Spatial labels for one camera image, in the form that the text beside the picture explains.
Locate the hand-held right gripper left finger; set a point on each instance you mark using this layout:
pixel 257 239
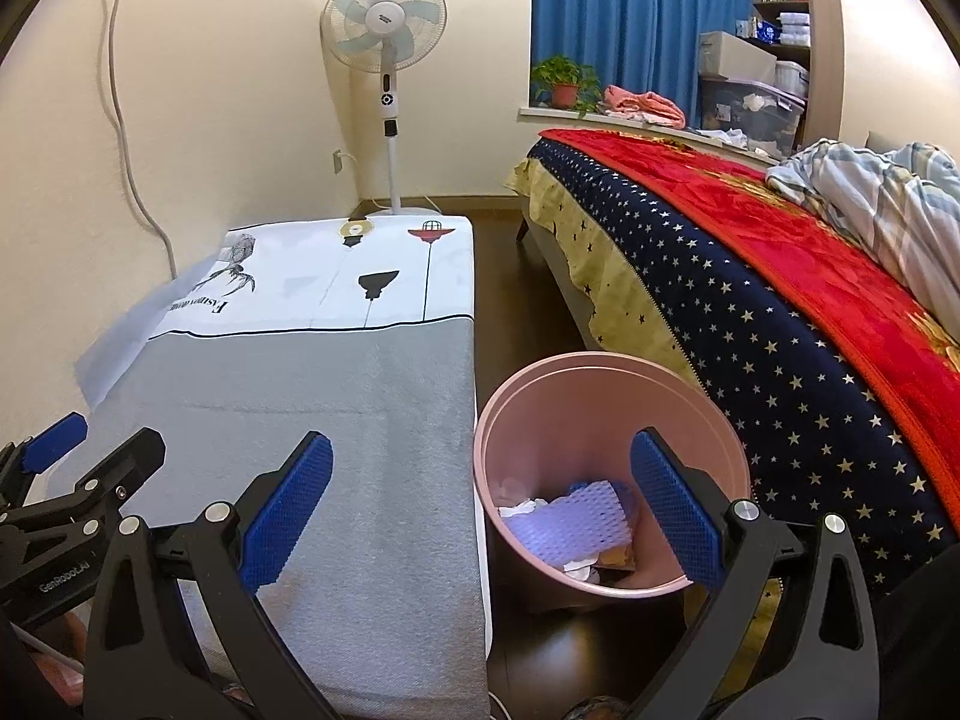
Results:
pixel 289 510

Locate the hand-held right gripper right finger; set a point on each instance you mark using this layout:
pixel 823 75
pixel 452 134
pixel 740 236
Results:
pixel 675 510

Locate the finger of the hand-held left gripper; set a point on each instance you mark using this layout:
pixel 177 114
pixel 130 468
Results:
pixel 49 442
pixel 127 465

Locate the purple foam sheet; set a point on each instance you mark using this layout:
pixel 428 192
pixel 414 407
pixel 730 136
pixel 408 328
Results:
pixel 570 525

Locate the pink trash bin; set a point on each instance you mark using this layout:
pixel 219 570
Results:
pixel 585 405

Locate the white paper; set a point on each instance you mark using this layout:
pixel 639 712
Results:
pixel 525 508

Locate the grey white printed table cloth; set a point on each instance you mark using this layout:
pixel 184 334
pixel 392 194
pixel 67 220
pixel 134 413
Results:
pixel 337 405

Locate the bed with starry blanket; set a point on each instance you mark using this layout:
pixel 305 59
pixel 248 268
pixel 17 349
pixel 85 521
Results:
pixel 712 330

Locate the red blanket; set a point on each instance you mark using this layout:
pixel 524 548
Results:
pixel 750 240

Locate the striped grey duvet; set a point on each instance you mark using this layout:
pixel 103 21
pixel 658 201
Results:
pixel 885 202

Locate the clear plastic storage box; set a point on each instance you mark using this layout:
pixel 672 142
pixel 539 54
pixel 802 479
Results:
pixel 750 112

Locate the pink folded cloth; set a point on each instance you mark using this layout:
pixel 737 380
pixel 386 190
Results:
pixel 645 103

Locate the grey pillow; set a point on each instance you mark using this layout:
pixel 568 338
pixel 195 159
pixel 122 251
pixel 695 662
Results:
pixel 881 141

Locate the potted green plant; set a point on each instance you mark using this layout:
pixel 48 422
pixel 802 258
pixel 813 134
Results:
pixel 562 86

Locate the beige cardboard box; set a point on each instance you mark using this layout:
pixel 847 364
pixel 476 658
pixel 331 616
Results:
pixel 739 56

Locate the blue curtain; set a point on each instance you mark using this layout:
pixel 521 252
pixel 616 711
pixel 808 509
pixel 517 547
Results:
pixel 637 15

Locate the white standing fan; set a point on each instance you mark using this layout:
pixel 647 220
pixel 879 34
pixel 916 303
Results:
pixel 382 15

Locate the white wall outlet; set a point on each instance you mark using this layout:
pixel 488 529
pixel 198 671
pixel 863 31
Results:
pixel 339 162

